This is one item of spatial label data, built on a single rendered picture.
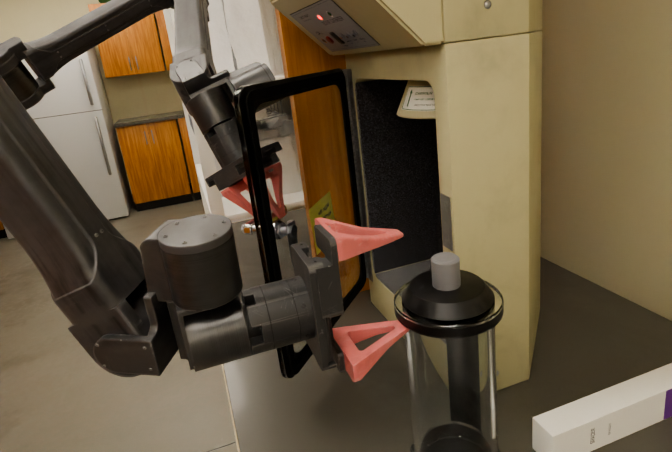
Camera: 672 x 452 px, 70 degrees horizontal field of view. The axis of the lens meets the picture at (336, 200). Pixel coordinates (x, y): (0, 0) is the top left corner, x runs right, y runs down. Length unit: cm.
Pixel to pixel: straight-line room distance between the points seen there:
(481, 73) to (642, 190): 47
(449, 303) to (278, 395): 38
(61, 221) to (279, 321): 19
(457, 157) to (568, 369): 38
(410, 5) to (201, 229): 31
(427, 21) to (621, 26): 48
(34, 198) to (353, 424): 48
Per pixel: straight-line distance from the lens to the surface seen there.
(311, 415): 73
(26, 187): 43
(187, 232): 39
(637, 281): 103
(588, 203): 106
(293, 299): 42
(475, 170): 60
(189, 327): 42
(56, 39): 109
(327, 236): 40
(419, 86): 68
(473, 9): 58
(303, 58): 88
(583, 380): 80
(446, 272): 48
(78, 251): 43
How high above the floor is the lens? 141
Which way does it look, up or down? 17 degrees down
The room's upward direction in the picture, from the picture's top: 7 degrees counter-clockwise
